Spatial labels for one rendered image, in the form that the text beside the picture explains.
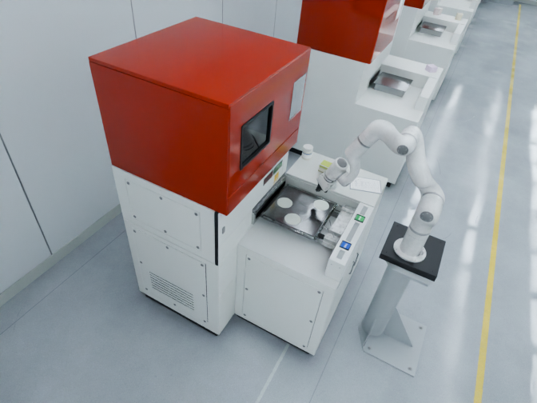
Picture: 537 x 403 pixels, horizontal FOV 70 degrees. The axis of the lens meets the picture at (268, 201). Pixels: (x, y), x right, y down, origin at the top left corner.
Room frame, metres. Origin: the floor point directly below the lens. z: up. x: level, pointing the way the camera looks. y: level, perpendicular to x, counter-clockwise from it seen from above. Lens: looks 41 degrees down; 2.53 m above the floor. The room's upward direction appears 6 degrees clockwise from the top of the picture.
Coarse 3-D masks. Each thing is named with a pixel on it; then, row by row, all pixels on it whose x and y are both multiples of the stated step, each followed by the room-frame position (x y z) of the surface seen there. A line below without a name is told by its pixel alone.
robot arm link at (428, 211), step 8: (424, 200) 1.59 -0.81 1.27; (432, 200) 1.58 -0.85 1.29; (440, 200) 1.60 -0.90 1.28; (416, 208) 1.58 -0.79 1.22; (424, 208) 1.53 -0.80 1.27; (432, 208) 1.52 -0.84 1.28; (440, 208) 1.55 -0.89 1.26; (416, 216) 1.54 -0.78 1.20; (424, 216) 1.51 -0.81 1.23; (432, 216) 1.50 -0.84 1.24; (416, 224) 1.57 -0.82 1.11; (424, 224) 1.53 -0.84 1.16; (432, 224) 1.51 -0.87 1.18; (416, 232) 1.57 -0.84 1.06; (424, 232) 1.56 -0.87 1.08
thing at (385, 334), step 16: (384, 272) 1.63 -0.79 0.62; (400, 272) 1.47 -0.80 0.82; (384, 288) 1.57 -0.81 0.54; (400, 288) 1.53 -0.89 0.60; (384, 304) 1.54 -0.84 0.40; (368, 320) 1.57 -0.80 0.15; (384, 320) 1.53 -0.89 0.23; (400, 320) 1.54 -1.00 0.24; (368, 336) 1.48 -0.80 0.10; (384, 336) 1.54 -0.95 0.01; (400, 336) 1.52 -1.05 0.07; (416, 336) 1.57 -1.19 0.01; (368, 352) 1.40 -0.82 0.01; (384, 352) 1.42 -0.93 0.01; (400, 352) 1.43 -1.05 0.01; (416, 352) 1.44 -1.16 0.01; (400, 368) 1.31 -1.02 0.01
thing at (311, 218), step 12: (288, 192) 1.98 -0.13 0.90; (300, 192) 2.00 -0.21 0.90; (276, 204) 1.85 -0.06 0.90; (300, 204) 1.88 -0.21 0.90; (312, 204) 1.89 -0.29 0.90; (276, 216) 1.74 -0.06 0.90; (300, 216) 1.76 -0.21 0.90; (312, 216) 1.78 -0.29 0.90; (324, 216) 1.79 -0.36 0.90; (300, 228) 1.66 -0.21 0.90; (312, 228) 1.67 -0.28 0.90
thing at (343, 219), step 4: (340, 212) 1.86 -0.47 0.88; (344, 212) 1.87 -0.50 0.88; (340, 216) 1.83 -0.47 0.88; (344, 216) 1.83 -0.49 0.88; (348, 216) 1.83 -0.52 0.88; (336, 220) 1.79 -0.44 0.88; (340, 220) 1.79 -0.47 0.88; (344, 220) 1.79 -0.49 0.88; (348, 220) 1.80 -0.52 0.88; (336, 224) 1.75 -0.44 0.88; (340, 224) 1.75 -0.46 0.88; (344, 224) 1.76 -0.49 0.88; (336, 228) 1.71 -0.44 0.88; (340, 228) 1.72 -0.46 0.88; (344, 228) 1.72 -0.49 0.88; (332, 236) 1.64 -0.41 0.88; (324, 244) 1.58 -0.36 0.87; (328, 244) 1.57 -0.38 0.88; (332, 248) 1.56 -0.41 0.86
